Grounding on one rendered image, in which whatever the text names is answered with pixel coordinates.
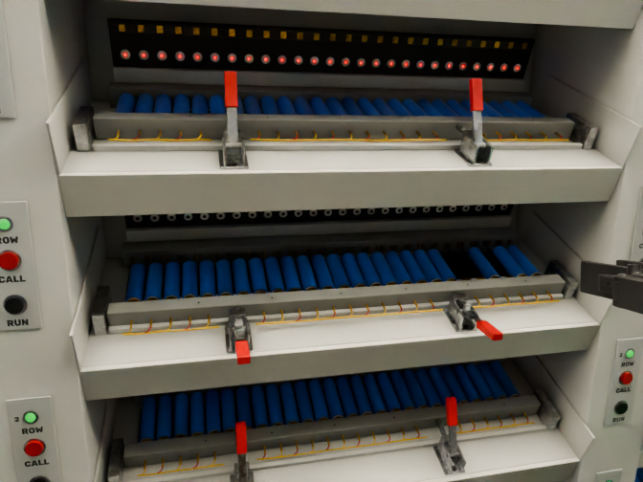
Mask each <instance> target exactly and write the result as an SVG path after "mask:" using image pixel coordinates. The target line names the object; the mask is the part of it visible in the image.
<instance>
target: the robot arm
mask: <svg viewBox="0 0 643 482"><path fill-rule="evenodd" d="M580 291H581V292H582V293H585V294H590V295H594V296H600V297H604V298H608V299H612V305H613V306H615V307H617V308H621V309H626V310H629V311H633V312H636V313H639V314H642V315H643V262H638V261H631V260H624V259H623V260H616V265H612V264H606V263H599V262H593V261H581V285H580Z"/></svg>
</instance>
